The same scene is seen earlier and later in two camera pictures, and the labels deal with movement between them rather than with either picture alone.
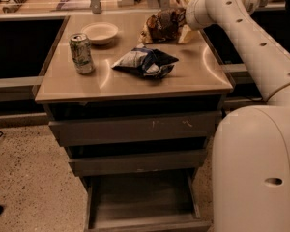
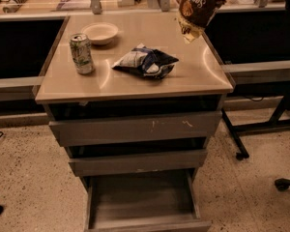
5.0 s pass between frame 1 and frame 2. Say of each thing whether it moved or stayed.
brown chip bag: moved
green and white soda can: stayed
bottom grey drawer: stayed
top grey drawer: stayed
